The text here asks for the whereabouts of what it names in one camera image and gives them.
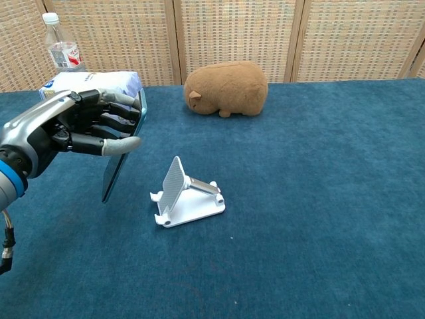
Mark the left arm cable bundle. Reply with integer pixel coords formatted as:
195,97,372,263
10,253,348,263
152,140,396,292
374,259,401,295
0,208,17,276

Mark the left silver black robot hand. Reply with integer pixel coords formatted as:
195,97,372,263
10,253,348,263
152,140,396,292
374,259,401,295
0,88,143,179

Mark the clear plastic water bottle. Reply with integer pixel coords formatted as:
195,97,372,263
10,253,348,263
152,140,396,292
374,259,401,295
41,12,87,73

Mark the white folding phone stand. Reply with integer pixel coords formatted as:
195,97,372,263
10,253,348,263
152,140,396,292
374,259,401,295
149,156,226,229

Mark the white tissue paper pack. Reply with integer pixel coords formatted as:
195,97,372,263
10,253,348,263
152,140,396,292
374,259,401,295
39,70,145,114

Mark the brown plush capybara toy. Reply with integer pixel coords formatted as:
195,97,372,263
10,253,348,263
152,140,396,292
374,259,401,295
183,60,269,118

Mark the woven rattan folding screen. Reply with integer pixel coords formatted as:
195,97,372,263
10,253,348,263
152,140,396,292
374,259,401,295
0,0,425,94

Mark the blue carpet table cover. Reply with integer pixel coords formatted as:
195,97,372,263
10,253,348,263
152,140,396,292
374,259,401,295
0,78,425,319

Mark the black smartphone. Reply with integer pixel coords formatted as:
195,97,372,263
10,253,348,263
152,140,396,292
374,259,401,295
101,88,148,204

